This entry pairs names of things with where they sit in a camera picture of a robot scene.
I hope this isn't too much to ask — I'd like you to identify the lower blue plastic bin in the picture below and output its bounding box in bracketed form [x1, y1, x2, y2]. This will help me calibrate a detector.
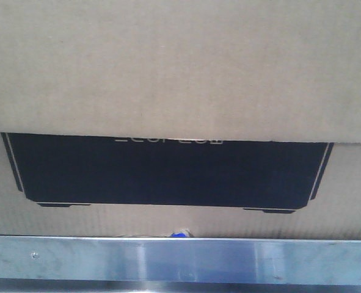
[170, 231, 189, 238]

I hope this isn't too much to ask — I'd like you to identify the metal shelf front bar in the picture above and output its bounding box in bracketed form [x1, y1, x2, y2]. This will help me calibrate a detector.
[0, 236, 361, 285]

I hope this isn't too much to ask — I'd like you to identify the brown cardboard box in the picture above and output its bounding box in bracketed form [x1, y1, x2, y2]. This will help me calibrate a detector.
[0, 1, 361, 239]

